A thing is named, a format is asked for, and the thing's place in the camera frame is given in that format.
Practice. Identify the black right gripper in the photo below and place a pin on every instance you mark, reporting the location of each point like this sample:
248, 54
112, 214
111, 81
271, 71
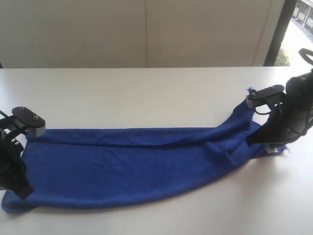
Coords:
290, 119

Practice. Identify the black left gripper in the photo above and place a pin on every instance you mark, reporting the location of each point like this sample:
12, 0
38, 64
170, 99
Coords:
12, 168

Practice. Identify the blue microfibre towel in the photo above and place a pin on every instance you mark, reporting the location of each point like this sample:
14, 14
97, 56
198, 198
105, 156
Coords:
106, 168

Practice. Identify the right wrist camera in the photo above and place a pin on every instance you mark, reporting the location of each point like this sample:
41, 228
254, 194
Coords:
268, 96

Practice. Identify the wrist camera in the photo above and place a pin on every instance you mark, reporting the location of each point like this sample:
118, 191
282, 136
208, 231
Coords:
29, 121
268, 96

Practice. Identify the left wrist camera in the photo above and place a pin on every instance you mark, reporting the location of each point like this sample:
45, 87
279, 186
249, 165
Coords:
29, 121

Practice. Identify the dark window frame post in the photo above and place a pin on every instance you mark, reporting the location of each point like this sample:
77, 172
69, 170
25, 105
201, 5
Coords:
281, 28

